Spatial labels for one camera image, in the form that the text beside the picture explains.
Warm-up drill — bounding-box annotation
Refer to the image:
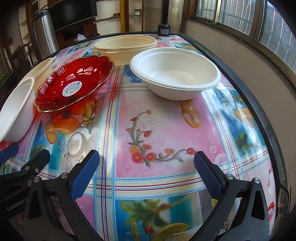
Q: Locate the small white bowl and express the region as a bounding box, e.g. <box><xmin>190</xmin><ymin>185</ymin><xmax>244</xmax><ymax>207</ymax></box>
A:
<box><xmin>0</xmin><ymin>77</ymin><xmax>36</xmax><ymax>142</ymax></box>

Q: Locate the printed plastic tablecloth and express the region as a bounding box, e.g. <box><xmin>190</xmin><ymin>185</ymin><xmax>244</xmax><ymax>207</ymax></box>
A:
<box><xmin>0</xmin><ymin>34</ymin><xmax>278</xmax><ymax>241</ymax></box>

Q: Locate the small black device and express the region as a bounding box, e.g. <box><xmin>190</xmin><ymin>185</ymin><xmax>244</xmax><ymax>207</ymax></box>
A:
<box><xmin>157</xmin><ymin>24</ymin><xmax>171</xmax><ymax>36</ymax></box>

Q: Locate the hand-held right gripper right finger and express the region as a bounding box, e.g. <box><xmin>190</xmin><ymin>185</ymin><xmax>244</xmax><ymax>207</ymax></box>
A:
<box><xmin>194</xmin><ymin>151</ymin><xmax>271</xmax><ymax>241</ymax></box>

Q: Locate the large beige patterned bowl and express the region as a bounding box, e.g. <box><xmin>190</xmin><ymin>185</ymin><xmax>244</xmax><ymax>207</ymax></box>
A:
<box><xmin>94</xmin><ymin>35</ymin><xmax>158</xmax><ymax>65</ymax></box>

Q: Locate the black television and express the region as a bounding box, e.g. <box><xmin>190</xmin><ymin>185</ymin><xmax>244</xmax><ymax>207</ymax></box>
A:
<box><xmin>47</xmin><ymin>0</ymin><xmax>98</xmax><ymax>32</ymax></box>

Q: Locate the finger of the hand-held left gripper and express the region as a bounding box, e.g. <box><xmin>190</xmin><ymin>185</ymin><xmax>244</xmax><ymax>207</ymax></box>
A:
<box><xmin>0</xmin><ymin>142</ymin><xmax>19</xmax><ymax>165</ymax></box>
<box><xmin>0</xmin><ymin>149</ymin><xmax>51</xmax><ymax>193</ymax></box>

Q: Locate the large white bowl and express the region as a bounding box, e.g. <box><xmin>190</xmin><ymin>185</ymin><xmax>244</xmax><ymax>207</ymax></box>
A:
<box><xmin>130</xmin><ymin>48</ymin><xmax>222</xmax><ymax>101</ymax></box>

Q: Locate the dark wooden chair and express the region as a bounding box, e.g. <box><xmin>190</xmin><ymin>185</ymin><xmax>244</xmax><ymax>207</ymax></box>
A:
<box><xmin>9</xmin><ymin>40</ymin><xmax>38</xmax><ymax>70</ymax></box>

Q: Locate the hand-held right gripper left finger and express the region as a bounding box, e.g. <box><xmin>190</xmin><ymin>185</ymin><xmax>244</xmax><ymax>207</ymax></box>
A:
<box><xmin>23</xmin><ymin>149</ymin><xmax>105</xmax><ymax>241</ymax></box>

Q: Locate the stainless steel thermos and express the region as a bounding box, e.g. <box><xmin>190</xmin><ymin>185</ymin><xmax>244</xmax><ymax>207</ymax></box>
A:
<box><xmin>31</xmin><ymin>9</ymin><xmax>59</xmax><ymax>61</ymax></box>

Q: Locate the barred window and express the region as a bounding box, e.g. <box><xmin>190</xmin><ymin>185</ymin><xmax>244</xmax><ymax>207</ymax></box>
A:
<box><xmin>185</xmin><ymin>0</ymin><xmax>296</xmax><ymax>70</ymax></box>

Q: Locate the beige tower air conditioner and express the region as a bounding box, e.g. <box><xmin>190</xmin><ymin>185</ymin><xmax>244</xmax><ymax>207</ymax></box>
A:
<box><xmin>162</xmin><ymin>0</ymin><xmax>183</xmax><ymax>34</ymax></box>

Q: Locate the red gold-rimmed plate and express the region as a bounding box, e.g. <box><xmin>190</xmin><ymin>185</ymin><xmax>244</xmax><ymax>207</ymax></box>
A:
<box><xmin>34</xmin><ymin>55</ymin><xmax>115</xmax><ymax>113</ymax></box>

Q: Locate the small beige bowl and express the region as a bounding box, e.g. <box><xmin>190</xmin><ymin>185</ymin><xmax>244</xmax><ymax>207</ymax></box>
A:
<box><xmin>22</xmin><ymin>57</ymin><xmax>54</xmax><ymax>93</ymax></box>

